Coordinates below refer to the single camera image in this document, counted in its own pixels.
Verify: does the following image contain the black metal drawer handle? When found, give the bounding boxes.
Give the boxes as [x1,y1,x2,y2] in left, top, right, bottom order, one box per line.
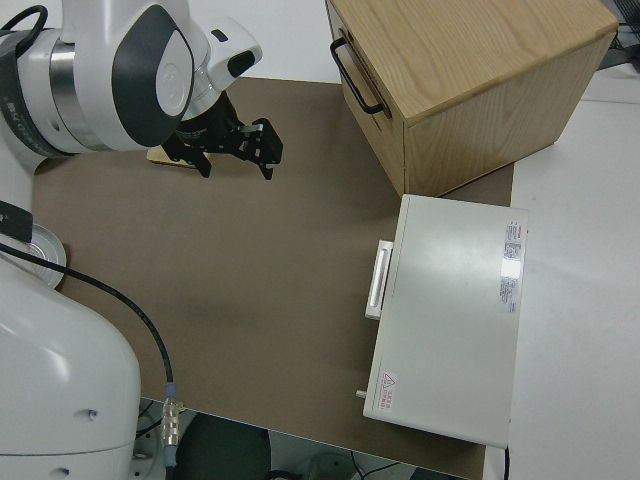
[329,38,387,116]

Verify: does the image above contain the black strap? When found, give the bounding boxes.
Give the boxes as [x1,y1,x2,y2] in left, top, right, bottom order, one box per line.
[0,199,35,245]

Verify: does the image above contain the white toaster oven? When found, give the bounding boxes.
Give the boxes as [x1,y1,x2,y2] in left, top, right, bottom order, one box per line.
[353,193,531,448]

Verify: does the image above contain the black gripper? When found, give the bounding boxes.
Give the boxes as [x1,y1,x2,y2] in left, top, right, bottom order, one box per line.
[166,96,285,182]

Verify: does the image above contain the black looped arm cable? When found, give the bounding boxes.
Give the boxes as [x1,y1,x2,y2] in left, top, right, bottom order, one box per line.
[0,4,50,42]

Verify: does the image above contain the wooden drawer box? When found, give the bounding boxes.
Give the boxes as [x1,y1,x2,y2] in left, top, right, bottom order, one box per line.
[324,0,619,199]

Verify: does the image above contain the brown table mat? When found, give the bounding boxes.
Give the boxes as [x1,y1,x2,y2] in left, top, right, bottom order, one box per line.
[29,76,517,480]

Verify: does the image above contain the small wooden block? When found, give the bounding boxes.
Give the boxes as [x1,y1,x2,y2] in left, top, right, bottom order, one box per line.
[146,145,212,174]

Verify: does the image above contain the gray plate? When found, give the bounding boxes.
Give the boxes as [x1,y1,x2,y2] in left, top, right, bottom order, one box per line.
[27,222,68,291]

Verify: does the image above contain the white toaster oven handle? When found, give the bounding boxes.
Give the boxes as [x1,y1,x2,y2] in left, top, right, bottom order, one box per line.
[364,240,396,321]

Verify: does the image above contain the black cable with metal connector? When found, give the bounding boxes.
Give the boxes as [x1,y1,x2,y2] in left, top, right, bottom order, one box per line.
[0,241,183,472]

